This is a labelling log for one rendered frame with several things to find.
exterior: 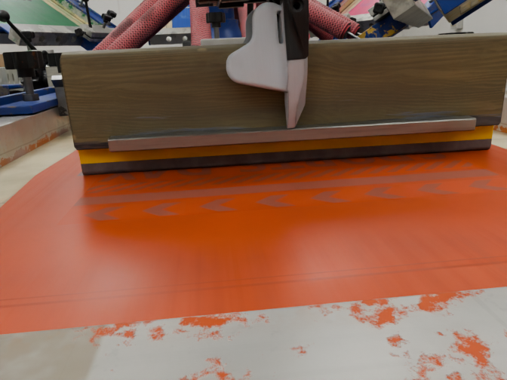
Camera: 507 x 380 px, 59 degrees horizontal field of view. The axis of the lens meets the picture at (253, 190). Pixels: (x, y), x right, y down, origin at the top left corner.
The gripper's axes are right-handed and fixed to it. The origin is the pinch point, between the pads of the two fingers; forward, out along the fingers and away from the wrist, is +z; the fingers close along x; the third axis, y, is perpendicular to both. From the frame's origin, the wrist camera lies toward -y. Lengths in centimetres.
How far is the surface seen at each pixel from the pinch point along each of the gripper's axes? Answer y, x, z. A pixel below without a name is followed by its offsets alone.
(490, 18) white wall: -201, -289, -12
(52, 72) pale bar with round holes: 34, -50, -4
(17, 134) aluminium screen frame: 26.9, -11.1, 1.6
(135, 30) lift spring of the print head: 24, -90, -12
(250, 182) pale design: 4.6, 5.3, 4.5
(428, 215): -4.6, 14.8, 4.8
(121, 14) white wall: 81, -441, -46
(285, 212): 3.2, 12.6, 4.5
